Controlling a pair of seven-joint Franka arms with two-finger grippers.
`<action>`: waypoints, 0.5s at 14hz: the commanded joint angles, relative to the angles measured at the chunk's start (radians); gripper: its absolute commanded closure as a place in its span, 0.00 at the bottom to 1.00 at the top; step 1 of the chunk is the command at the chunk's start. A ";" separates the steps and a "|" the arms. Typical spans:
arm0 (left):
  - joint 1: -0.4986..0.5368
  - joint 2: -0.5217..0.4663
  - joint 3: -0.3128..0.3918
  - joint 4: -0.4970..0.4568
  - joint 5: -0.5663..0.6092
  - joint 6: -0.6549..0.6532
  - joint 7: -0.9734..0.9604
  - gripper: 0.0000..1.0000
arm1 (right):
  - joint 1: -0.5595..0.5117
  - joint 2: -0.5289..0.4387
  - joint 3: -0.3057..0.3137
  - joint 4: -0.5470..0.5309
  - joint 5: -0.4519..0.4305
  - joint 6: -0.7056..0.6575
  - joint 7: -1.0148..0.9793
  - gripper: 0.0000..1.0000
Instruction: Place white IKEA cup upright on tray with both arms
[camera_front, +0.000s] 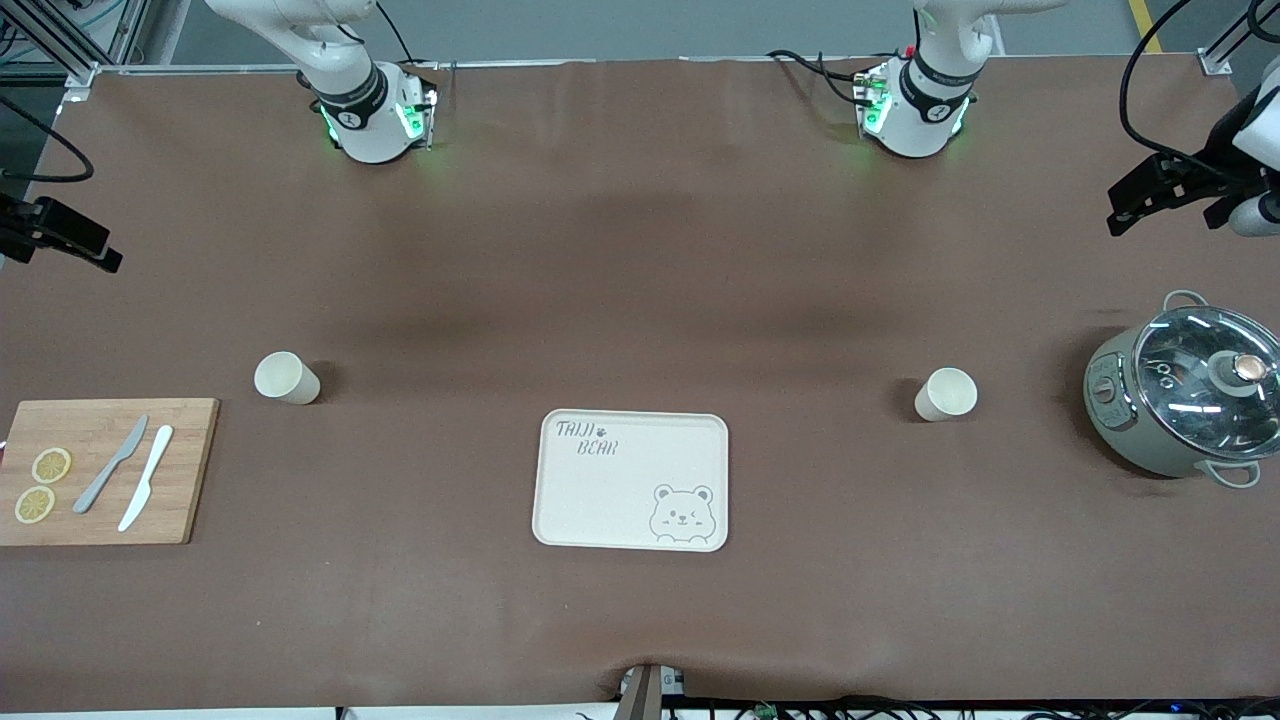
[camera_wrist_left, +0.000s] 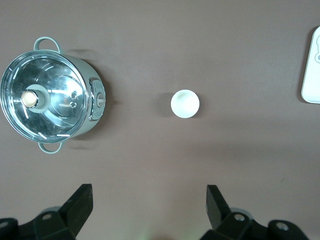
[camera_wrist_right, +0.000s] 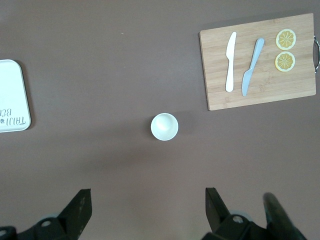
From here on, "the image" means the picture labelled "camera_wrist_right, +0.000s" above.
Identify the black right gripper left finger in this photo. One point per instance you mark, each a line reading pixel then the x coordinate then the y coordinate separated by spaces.
pixel 72 217

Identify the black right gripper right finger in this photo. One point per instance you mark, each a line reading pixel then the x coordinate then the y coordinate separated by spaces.
pixel 217 217

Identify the white IKEA cup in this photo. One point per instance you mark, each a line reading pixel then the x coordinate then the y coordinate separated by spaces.
pixel 164 126

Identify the white tray with bear print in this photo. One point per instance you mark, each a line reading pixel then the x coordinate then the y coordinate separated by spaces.
pixel 12 95

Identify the brown table mat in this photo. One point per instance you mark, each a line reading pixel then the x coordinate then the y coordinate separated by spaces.
pixel 100 100

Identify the bamboo cutting board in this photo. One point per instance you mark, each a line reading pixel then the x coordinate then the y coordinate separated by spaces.
pixel 265 82

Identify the white plastic knife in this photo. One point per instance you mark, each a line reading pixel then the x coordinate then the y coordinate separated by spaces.
pixel 230 65

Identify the grey plastic knife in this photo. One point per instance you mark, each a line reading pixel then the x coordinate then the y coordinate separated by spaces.
pixel 251 67

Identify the yellow lemon slice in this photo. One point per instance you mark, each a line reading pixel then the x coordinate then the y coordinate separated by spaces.
pixel 285 61
pixel 286 39

